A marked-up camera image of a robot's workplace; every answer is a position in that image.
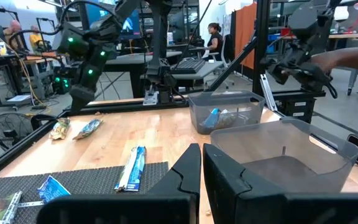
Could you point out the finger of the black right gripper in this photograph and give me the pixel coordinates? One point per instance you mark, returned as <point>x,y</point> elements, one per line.
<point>77,101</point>
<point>86,98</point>

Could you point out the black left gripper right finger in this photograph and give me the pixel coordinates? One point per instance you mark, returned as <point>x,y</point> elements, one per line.
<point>235,202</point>

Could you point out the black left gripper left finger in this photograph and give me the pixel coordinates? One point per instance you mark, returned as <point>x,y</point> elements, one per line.
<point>172,205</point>

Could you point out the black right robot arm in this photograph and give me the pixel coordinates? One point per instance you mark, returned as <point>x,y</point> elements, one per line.
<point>158,46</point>

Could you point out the computer tower green lights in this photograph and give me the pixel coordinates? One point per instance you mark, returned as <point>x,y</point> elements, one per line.
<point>61,84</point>

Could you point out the wooden-top desk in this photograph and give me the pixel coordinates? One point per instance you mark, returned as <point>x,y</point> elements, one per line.
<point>42,60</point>

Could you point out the white flat floor item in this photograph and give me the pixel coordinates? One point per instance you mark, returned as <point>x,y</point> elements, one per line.
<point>19,98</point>

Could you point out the large blue-screen monitor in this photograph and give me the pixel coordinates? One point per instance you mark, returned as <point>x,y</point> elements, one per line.
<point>130,26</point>

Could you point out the black floor fan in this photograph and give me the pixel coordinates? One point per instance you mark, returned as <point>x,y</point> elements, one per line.
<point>11,130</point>

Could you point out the dark woven table mat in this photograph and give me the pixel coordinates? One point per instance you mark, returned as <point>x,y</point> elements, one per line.
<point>89,180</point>

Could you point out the grey translucent plastic bin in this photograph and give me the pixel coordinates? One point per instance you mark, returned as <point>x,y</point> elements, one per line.
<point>291,140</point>
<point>197,124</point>

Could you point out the small white yellow box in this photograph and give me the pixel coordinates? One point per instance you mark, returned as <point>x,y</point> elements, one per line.
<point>1,48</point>

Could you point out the black keyboard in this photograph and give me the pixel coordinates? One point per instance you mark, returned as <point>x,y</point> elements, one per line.
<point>188,66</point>

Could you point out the black control box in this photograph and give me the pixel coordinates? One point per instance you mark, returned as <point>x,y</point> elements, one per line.
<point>291,109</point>

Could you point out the light office chair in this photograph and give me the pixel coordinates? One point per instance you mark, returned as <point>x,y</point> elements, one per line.
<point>227,46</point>

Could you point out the orange partition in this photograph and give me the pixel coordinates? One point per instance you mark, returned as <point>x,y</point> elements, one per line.
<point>245,28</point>

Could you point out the black aluminium table frame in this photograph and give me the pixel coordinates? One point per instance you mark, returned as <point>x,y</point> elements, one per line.
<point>17,149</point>

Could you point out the silver metal bracket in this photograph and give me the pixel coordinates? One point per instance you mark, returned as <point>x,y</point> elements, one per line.
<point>267,93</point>

